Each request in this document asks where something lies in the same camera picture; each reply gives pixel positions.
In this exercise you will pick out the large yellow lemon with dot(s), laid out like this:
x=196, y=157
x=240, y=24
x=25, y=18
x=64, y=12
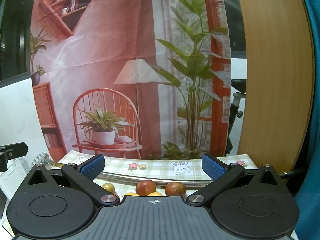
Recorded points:
x=155, y=194

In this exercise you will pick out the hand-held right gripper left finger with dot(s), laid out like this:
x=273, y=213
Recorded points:
x=92, y=167

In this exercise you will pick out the black saddle seat stand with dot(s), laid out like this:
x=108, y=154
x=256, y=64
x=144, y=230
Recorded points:
x=237, y=85

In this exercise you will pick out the large red apple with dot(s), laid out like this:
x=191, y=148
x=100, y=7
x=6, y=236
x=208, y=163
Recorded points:
x=145, y=187

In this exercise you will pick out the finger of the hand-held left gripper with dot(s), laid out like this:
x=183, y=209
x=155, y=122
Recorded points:
x=15, y=150

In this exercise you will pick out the checked rabbit print tablecloth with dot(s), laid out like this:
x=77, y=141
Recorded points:
x=160, y=166

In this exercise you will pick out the dark red round fruit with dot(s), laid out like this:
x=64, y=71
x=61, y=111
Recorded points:
x=175, y=188

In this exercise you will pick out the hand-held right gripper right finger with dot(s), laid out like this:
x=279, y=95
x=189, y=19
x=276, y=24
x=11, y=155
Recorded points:
x=212, y=166

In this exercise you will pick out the wooden board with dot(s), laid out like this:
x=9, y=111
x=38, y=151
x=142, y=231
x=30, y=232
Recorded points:
x=275, y=67

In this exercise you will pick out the telescopic metal back scratcher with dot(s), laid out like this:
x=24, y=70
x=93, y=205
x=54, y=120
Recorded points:
x=150, y=177

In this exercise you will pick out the dark window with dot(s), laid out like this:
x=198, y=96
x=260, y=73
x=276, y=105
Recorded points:
x=15, y=30

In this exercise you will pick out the yellow-green plum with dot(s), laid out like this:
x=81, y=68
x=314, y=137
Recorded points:
x=108, y=187

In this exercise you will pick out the teal cloth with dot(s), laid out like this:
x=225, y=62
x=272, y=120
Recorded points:
x=310, y=105

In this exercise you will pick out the orange tangerine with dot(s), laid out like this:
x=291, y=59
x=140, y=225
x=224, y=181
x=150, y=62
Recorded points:
x=131, y=194

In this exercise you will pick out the printed room backdrop cloth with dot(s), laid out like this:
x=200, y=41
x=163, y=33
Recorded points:
x=105, y=55

